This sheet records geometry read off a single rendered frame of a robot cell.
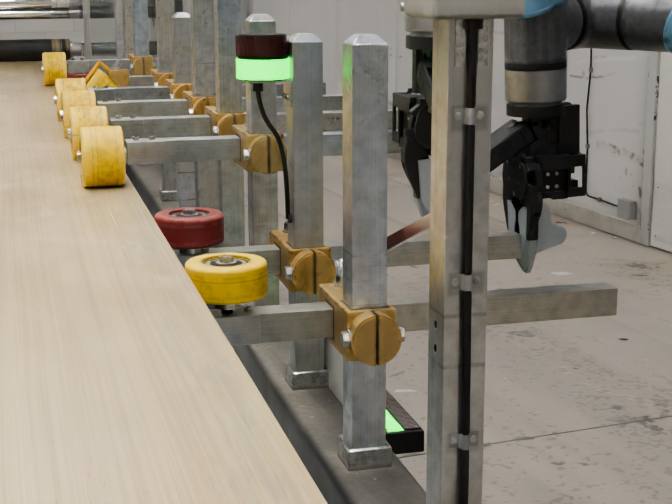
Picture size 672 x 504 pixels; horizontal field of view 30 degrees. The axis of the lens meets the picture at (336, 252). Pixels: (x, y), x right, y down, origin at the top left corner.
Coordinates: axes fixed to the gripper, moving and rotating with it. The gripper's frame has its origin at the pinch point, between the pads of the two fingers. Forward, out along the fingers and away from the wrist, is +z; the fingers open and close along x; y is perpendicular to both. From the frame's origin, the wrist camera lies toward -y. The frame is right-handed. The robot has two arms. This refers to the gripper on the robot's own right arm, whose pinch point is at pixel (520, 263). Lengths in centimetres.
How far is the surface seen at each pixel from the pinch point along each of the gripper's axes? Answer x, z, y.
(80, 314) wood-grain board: -38, -10, -56
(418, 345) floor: 222, 85, 59
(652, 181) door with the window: 331, 63, 200
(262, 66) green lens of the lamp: -6.7, -27.3, -33.1
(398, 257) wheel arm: -1.4, -2.8, -16.6
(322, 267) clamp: -8.4, -4.4, -27.8
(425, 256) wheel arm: -1.5, -2.6, -13.1
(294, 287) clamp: -6.4, -1.9, -30.7
